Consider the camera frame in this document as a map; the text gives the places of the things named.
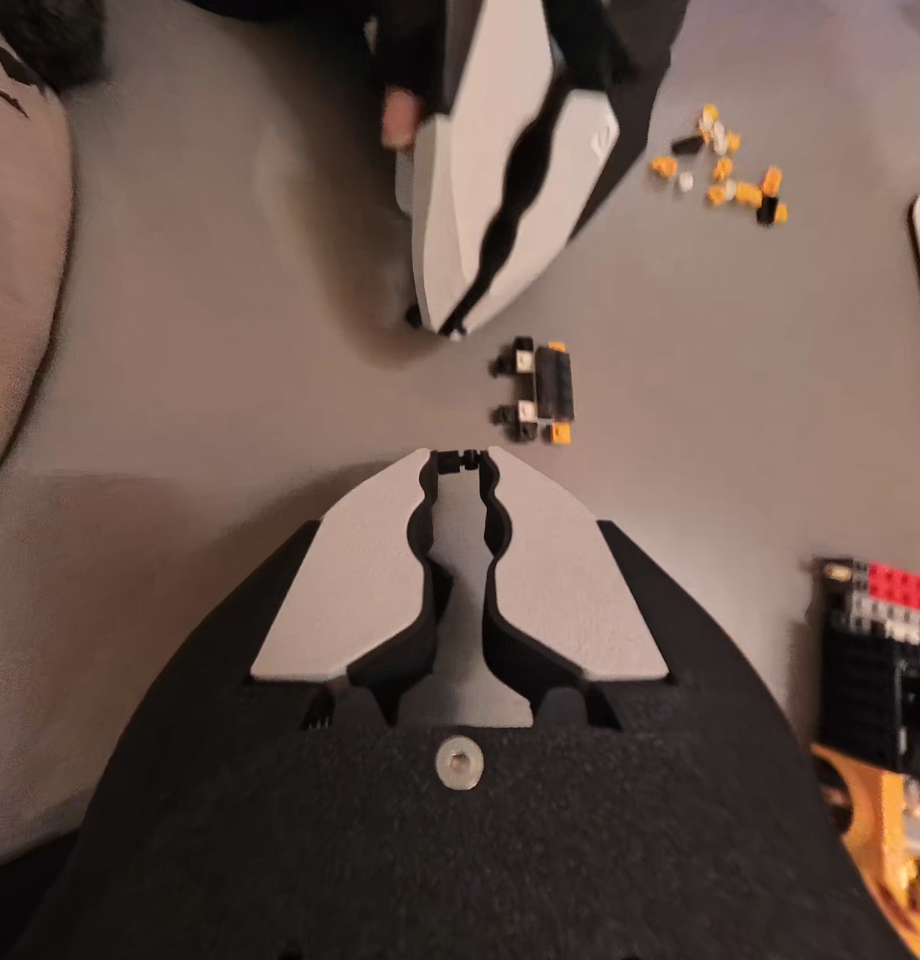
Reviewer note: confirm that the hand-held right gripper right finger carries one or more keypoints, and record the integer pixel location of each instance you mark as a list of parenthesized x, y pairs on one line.
[(572, 592)]

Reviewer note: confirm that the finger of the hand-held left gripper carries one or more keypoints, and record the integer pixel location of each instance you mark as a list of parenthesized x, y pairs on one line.
[(467, 150), (572, 172)]

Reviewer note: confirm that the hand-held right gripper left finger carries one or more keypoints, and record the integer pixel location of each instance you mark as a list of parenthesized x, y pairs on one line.
[(355, 592)]

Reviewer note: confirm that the small black lego clip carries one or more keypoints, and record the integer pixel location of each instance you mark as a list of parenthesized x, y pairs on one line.
[(456, 459)]

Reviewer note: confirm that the small lego windshield assembly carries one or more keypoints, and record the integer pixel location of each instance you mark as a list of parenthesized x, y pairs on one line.
[(553, 390)]

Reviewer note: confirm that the pile of small lego pieces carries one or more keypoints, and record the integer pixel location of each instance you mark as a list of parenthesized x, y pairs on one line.
[(745, 193)]

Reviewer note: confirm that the large lego vehicle build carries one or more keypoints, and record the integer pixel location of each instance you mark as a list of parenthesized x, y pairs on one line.
[(865, 675)]

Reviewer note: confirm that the person's left hand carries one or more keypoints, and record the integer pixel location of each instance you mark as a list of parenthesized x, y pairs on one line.
[(401, 120)]

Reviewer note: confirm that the person's dark trousers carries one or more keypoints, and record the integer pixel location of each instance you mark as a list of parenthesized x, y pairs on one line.
[(9, 915)]

